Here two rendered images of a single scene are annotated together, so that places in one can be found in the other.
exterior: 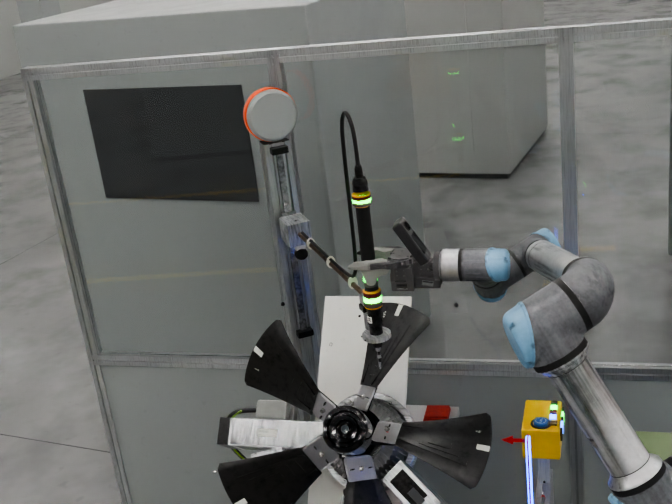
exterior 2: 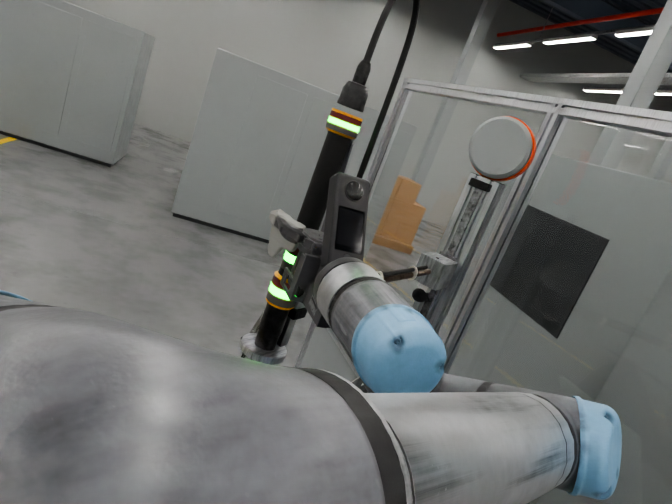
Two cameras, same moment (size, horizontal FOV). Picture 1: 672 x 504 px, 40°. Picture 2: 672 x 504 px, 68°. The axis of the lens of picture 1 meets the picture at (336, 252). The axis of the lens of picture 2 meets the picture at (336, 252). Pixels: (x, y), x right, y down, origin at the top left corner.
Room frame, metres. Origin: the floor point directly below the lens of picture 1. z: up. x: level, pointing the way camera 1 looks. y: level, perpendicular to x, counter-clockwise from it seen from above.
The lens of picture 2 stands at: (1.59, -0.59, 1.81)
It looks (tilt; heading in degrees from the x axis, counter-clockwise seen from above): 14 degrees down; 46
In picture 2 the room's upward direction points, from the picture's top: 21 degrees clockwise
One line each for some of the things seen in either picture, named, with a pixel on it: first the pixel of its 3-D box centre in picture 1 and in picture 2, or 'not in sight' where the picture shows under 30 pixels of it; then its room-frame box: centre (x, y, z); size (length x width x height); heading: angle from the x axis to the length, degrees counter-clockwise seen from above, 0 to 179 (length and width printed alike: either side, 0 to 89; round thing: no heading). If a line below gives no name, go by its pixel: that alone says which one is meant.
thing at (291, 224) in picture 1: (294, 229); (435, 270); (2.62, 0.11, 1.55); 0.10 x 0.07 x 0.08; 17
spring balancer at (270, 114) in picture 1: (270, 114); (501, 149); (2.71, 0.14, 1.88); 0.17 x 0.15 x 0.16; 72
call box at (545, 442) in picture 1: (542, 430); not in sight; (2.19, -0.51, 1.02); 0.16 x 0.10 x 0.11; 162
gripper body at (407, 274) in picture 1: (415, 268); (328, 274); (1.99, -0.18, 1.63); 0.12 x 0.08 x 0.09; 72
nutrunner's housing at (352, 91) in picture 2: (368, 259); (307, 226); (2.02, -0.07, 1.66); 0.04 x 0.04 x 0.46
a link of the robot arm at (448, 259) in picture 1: (450, 264); (356, 299); (1.97, -0.26, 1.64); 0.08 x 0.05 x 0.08; 162
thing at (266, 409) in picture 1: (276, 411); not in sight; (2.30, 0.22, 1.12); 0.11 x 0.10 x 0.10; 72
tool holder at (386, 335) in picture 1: (373, 317); (276, 322); (2.03, -0.07, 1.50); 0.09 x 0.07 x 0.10; 17
